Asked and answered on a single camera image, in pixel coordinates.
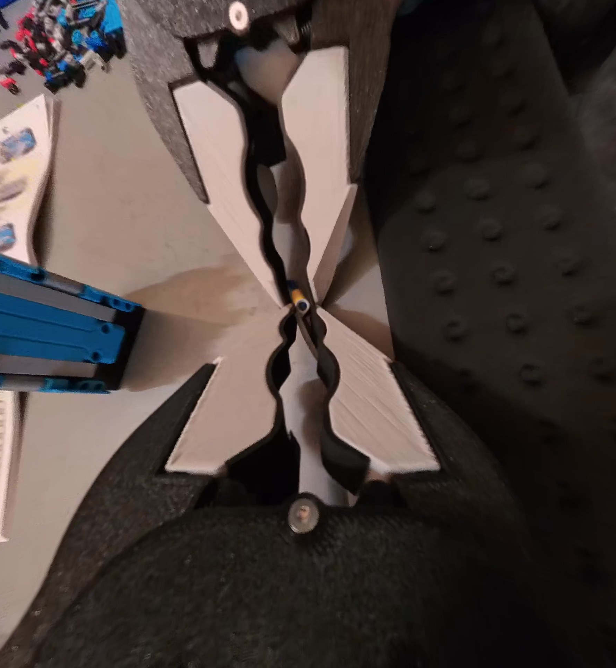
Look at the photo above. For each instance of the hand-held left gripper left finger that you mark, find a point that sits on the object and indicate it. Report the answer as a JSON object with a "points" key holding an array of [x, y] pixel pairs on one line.
{"points": [[235, 407]]}

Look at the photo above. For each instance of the grey desk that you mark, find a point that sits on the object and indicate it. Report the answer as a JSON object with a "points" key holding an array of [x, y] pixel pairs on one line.
{"points": [[120, 182]]}

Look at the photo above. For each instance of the pile of building pieces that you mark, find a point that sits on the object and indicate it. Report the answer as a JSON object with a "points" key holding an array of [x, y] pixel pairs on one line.
{"points": [[62, 36]]}

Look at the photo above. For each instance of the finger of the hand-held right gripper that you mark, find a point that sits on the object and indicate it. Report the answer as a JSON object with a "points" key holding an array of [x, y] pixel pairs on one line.
{"points": [[219, 156], [323, 130]]}

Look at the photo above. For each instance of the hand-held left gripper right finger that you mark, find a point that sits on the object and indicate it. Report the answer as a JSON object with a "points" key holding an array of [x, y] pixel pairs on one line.
{"points": [[381, 407]]}

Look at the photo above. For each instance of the building instruction booklet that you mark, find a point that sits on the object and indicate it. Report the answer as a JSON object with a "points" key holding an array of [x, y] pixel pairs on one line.
{"points": [[10, 172]]}

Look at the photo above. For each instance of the blue pin with yellow bush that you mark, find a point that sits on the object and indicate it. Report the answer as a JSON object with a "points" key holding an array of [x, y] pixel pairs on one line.
{"points": [[295, 294]]}

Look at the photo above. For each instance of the blue and black brick model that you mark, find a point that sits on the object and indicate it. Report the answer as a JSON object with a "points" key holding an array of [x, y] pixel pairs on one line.
{"points": [[41, 323]]}

